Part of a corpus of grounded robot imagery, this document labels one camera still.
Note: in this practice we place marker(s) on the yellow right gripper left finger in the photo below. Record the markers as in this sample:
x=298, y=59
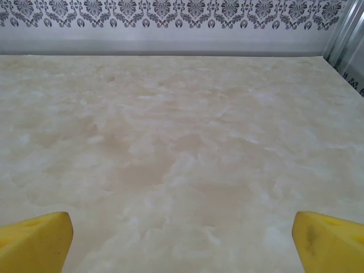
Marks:
x=34, y=244

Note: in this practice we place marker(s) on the aluminium frame post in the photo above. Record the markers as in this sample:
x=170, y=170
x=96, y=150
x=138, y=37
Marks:
x=344, y=34

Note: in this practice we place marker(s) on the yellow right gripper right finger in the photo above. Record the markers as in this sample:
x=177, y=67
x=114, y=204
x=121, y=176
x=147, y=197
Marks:
x=332, y=247

